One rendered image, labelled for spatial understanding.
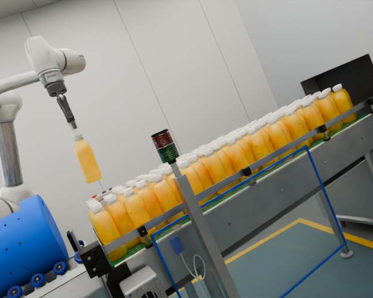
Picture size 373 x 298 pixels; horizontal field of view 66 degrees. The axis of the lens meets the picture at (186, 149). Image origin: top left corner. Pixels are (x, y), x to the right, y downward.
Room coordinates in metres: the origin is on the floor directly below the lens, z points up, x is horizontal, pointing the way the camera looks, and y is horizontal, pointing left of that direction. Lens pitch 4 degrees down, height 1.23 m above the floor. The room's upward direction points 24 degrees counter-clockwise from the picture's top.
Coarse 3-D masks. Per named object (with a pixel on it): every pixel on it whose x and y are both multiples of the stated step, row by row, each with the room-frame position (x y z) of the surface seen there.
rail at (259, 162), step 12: (372, 96) 1.59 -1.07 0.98; (360, 108) 1.54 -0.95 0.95; (336, 120) 1.46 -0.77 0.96; (312, 132) 1.39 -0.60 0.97; (288, 144) 1.32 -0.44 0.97; (264, 156) 1.27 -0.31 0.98; (276, 156) 1.29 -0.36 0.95; (252, 168) 1.23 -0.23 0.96; (228, 180) 1.18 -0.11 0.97; (204, 192) 1.13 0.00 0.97; (180, 204) 1.09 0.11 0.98; (156, 216) 1.05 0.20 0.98; (168, 216) 1.06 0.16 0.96; (120, 240) 0.99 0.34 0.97; (108, 252) 0.97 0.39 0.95
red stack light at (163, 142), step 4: (168, 132) 0.93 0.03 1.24; (160, 136) 0.91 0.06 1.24; (164, 136) 0.91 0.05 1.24; (168, 136) 0.92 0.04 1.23; (152, 140) 0.93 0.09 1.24; (156, 140) 0.91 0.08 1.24; (160, 140) 0.91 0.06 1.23; (164, 140) 0.91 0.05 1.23; (168, 140) 0.91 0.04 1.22; (172, 140) 0.93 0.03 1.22; (156, 144) 0.92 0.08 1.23; (160, 144) 0.91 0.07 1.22; (164, 144) 0.91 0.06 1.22; (168, 144) 0.91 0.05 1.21; (156, 148) 0.93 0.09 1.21
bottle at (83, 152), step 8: (80, 144) 1.21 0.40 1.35; (88, 144) 1.23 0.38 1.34; (80, 152) 1.20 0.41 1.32; (88, 152) 1.22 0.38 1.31; (80, 160) 1.21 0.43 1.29; (88, 160) 1.21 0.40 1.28; (96, 160) 1.24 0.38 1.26; (88, 168) 1.20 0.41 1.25; (96, 168) 1.22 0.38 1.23; (88, 176) 1.20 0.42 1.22; (96, 176) 1.21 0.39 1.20
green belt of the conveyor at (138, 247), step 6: (366, 114) 1.59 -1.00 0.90; (342, 126) 1.56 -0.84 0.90; (348, 126) 1.50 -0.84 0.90; (330, 132) 1.53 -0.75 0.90; (336, 132) 1.47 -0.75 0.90; (324, 138) 1.46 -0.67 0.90; (312, 144) 1.45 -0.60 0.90; (138, 246) 1.06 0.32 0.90; (132, 252) 1.02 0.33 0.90; (108, 258) 1.07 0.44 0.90; (120, 258) 1.01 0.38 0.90; (114, 264) 0.98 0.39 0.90
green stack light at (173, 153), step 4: (172, 144) 0.92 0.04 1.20; (160, 148) 0.91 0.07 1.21; (164, 148) 0.91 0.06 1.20; (168, 148) 0.91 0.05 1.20; (172, 148) 0.92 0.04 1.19; (176, 148) 0.93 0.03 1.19; (160, 152) 0.92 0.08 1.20; (164, 152) 0.91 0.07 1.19; (168, 152) 0.91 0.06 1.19; (172, 152) 0.91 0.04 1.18; (176, 152) 0.92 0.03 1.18; (160, 156) 0.92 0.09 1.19; (164, 156) 0.91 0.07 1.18; (168, 156) 0.91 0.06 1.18; (172, 156) 0.91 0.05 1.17; (176, 156) 0.92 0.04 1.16; (164, 160) 0.92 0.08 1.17; (168, 160) 0.91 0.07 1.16
